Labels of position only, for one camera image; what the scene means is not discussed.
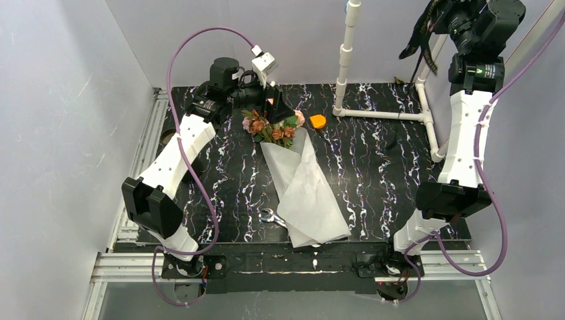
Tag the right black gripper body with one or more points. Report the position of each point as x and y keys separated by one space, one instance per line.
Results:
x=424 y=34

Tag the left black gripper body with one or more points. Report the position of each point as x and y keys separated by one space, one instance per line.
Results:
x=266 y=102

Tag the pink orange flower bunch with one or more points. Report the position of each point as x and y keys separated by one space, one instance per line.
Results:
x=281 y=133

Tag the black ribbon gold lettering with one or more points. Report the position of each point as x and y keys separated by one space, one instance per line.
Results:
x=420 y=37

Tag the white wrapping paper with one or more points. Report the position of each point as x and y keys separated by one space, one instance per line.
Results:
x=307 y=203

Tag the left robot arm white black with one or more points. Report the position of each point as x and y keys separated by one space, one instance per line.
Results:
x=149 y=198

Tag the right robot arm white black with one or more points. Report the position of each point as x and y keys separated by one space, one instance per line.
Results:
x=479 y=31

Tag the black cylindrical vase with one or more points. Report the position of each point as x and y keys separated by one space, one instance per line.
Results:
x=166 y=136

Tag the orange round object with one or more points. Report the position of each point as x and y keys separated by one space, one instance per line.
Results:
x=317 y=121

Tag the silver open-end wrench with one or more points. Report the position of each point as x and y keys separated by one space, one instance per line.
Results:
x=268 y=215

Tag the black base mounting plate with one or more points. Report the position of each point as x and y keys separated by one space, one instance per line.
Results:
x=360 y=267

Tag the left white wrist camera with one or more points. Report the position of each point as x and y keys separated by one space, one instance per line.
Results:
x=263 y=64

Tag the white pvc pipe frame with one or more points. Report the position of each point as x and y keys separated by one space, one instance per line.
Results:
x=386 y=101

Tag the aluminium frame rail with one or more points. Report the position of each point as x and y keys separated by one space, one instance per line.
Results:
x=373 y=166

